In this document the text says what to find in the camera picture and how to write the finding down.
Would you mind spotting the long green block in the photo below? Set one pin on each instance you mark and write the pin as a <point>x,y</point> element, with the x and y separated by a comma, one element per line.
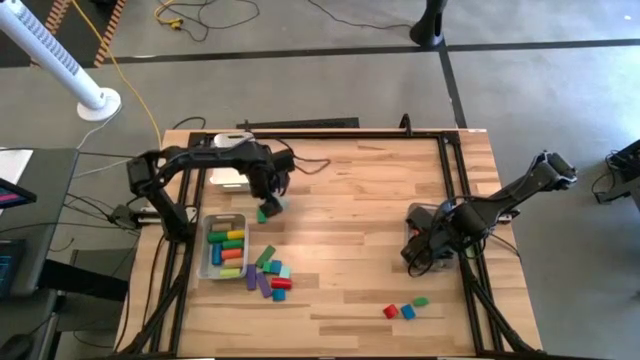
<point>265,256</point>

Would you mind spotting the long orange-red block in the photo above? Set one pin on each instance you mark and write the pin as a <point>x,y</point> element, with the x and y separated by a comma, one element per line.
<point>414,232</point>

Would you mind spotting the black aluminium table frame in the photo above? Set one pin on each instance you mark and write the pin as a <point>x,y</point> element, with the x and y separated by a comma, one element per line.
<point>350,135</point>

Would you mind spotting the small black clamp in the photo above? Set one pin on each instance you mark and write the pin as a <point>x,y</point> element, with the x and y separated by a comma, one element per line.
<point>405,124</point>

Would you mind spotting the black computer monitor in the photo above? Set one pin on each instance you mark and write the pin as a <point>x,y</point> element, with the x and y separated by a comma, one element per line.
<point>15,195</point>

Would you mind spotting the black stand base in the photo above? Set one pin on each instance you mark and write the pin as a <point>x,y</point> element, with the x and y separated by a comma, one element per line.
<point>429,22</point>

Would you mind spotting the purple rectangular block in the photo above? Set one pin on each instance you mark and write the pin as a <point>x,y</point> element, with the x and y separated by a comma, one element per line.
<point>251,277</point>
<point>263,285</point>

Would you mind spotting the blue half-round block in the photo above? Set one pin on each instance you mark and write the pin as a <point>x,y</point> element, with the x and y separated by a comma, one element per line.
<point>278,294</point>

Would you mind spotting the natural wood block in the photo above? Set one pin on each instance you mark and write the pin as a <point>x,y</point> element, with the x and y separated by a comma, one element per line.
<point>221,226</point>

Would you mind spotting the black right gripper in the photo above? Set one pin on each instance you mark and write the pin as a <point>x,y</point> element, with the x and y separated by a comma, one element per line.
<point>442,235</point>

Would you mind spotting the small dark display screen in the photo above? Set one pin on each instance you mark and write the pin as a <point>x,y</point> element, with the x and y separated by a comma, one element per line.
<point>7,260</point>

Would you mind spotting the black flat floor bar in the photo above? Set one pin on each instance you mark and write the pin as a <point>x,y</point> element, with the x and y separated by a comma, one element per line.
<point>300,123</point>

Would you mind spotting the brown wooden cylinder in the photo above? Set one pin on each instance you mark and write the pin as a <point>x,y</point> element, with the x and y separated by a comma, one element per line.
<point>233,262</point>

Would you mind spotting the white tower fan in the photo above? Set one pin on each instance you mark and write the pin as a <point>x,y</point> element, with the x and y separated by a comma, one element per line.
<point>45,50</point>

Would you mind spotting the red cylinder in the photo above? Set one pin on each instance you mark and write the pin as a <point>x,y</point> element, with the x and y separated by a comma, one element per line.
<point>281,283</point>

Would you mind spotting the lime green cylinder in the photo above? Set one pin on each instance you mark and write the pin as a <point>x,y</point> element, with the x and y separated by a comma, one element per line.
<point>230,272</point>

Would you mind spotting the green half-round block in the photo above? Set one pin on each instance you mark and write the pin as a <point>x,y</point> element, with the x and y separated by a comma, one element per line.
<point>421,301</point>

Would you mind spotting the green rectangular block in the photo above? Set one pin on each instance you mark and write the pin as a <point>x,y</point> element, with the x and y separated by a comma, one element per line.
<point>261,216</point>

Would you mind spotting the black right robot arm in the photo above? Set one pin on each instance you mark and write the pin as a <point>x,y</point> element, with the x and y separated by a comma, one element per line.
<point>520,187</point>

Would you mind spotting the clear smoky plastic bin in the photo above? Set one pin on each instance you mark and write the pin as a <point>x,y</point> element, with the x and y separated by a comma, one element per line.
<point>445,265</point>

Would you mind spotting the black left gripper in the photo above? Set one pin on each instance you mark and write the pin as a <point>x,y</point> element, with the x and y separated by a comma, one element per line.
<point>267,170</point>

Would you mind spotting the yellow cylinder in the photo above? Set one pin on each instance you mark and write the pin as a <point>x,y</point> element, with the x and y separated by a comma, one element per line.
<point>236,234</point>

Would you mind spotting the small green block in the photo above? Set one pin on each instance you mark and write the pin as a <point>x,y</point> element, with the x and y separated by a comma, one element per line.
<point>266,266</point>

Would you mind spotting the white plastic bin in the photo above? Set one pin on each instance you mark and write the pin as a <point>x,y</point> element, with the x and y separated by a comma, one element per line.
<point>225,179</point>

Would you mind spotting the light grey plastic bin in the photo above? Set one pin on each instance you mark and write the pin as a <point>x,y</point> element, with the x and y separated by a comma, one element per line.
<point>202,270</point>

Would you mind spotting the white paper sheet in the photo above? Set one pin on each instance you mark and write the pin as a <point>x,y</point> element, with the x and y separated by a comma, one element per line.
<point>12,165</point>

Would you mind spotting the black controller box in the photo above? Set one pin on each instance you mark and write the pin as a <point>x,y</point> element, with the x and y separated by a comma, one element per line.
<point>122,216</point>

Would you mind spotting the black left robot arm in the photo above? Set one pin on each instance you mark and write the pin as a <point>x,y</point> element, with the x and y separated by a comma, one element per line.
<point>200,157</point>

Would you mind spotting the dark grey side desk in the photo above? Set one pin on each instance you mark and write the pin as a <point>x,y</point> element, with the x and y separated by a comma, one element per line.
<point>45,180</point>

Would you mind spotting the blue cylinder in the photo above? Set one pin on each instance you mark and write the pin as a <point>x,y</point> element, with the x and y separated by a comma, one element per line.
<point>216,254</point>

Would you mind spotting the orange cylinder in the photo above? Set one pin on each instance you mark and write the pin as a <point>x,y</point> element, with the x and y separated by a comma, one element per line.
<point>231,253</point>

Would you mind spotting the small teal block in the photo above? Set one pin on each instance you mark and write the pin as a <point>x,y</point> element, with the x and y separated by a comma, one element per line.
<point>284,202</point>
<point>284,271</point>

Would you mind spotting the small blue block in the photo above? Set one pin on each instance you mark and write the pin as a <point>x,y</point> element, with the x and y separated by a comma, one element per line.
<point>408,312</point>
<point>275,266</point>

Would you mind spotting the small red block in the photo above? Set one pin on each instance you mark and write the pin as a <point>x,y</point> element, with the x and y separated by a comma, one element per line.
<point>390,311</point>

